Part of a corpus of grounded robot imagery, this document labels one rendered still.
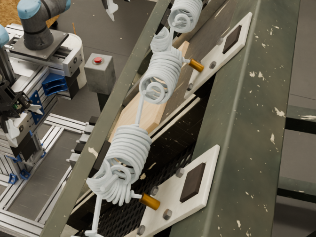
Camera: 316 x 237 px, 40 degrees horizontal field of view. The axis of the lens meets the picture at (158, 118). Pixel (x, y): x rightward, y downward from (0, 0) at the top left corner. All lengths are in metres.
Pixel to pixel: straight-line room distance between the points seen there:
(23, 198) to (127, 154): 2.12
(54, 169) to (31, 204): 0.26
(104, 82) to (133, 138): 1.67
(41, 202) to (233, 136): 2.16
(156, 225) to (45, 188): 2.12
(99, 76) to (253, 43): 1.61
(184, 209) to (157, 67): 0.31
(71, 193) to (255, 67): 0.37
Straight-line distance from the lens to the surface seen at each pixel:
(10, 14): 3.82
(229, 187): 0.59
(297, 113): 2.29
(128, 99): 2.09
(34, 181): 2.81
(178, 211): 0.61
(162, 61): 0.83
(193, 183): 0.61
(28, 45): 2.32
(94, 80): 2.36
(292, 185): 2.77
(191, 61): 0.89
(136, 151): 0.67
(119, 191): 0.67
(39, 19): 2.25
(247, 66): 0.74
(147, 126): 1.45
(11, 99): 1.42
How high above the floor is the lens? 2.42
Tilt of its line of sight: 48 degrees down
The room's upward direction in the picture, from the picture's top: 3 degrees counter-clockwise
